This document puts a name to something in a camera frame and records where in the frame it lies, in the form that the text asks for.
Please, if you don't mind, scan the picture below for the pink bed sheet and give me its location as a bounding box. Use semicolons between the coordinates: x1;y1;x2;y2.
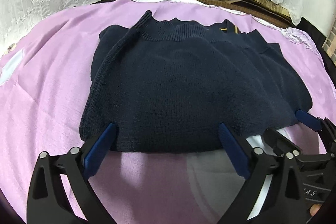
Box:
1;0;335;223

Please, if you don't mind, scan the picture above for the brown cardboard pile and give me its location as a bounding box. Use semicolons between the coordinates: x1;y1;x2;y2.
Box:
196;0;294;28

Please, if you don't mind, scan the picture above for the person's right hand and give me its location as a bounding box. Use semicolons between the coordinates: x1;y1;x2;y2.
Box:
309;204;321;217

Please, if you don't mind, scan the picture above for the navy knit sweater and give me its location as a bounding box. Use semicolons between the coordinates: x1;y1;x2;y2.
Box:
79;11;313;153

